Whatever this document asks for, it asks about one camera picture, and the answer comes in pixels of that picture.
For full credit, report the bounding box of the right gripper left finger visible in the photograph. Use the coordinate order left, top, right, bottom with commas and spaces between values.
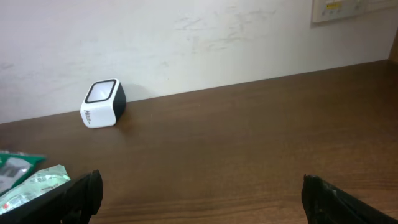
1, 170, 103, 224

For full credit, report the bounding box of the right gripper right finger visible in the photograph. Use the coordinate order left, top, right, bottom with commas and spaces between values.
301, 175, 397, 224

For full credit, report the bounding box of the mint green tissue pack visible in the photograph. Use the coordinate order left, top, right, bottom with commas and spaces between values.
1, 165, 71, 215

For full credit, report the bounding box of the green 3M wipes pack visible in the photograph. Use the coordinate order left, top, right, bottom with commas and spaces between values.
1, 151, 46, 195

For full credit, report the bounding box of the white barcode scanner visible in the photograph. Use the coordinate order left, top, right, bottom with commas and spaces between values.
80, 78, 126, 128

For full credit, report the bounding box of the wall outlet panel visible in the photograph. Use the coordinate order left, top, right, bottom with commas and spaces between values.
312, 0, 397, 23

